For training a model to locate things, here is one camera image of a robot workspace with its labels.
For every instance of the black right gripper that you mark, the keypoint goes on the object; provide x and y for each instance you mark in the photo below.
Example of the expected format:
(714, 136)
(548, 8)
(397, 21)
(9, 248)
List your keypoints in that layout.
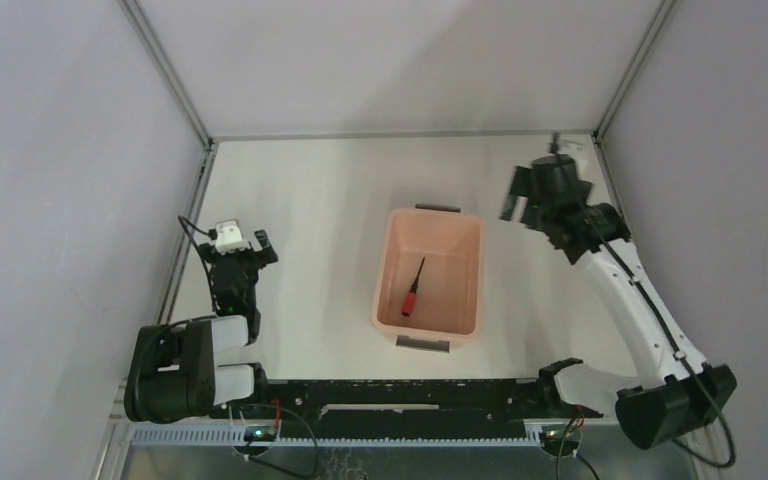
(521, 185)

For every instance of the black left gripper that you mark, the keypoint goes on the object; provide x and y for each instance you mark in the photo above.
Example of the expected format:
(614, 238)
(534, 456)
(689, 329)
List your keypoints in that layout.
(242, 255)

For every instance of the red handled screwdriver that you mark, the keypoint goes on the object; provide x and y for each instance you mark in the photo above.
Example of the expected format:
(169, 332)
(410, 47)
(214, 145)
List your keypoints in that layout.
(409, 302)

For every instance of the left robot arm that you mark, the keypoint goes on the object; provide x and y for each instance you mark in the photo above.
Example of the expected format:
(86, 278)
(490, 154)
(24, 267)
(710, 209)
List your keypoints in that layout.
(175, 371)

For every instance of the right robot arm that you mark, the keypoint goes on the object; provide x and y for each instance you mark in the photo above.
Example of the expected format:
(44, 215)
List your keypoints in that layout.
(676, 389)

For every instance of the pink plastic bin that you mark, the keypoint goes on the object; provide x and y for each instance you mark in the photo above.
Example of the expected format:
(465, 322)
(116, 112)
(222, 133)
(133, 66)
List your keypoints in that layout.
(449, 306)

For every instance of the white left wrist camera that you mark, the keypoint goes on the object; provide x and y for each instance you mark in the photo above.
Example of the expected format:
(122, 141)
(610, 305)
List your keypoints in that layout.
(229, 237)

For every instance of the left aluminium frame rail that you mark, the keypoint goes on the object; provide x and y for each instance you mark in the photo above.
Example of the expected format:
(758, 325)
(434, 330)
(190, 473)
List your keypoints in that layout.
(180, 258)

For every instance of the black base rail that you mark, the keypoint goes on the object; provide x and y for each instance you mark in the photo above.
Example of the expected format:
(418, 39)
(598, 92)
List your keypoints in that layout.
(360, 410)

